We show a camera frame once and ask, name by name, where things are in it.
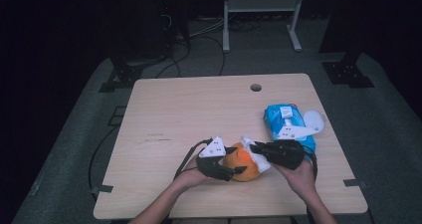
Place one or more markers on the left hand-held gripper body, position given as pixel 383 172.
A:
pixel 212 167

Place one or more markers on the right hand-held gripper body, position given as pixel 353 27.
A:
pixel 285 154

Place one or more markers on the orange plush toy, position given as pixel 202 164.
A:
pixel 244 160

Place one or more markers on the white wet wipe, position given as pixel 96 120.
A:
pixel 262 164

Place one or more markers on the blue wet wipe pack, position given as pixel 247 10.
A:
pixel 272 116

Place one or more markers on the person's left hand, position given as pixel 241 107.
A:
pixel 190 179

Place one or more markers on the person's right hand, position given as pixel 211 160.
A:
pixel 300 180

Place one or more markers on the white oval lid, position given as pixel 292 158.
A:
pixel 315 117

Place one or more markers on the black table edge clip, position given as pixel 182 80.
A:
pixel 104 188
pixel 353 182

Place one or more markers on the black stand base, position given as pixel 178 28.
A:
pixel 124 74
pixel 346 73

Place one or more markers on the white metal stand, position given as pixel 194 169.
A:
pixel 226 35

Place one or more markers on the dark equipment stand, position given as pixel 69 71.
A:
pixel 174 25

